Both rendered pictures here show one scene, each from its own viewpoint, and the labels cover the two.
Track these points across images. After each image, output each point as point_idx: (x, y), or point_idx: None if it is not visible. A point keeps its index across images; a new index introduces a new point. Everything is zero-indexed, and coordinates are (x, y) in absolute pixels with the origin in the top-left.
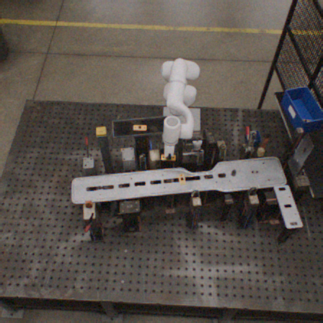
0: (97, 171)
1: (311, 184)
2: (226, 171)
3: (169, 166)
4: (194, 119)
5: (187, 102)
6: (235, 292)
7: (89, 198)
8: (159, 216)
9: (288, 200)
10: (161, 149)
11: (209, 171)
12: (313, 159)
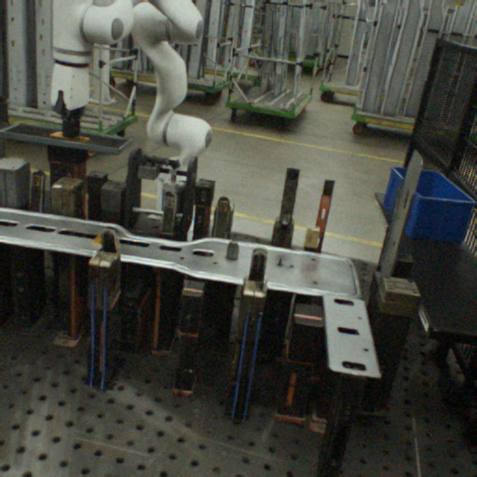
0: None
1: (426, 304)
2: (216, 250)
3: None
4: (211, 226)
5: (186, 143)
6: None
7: None
8: (31, 346)
9: (352, 322)
10: (88, 179)
11: (177, 241)
12: (441, 273)
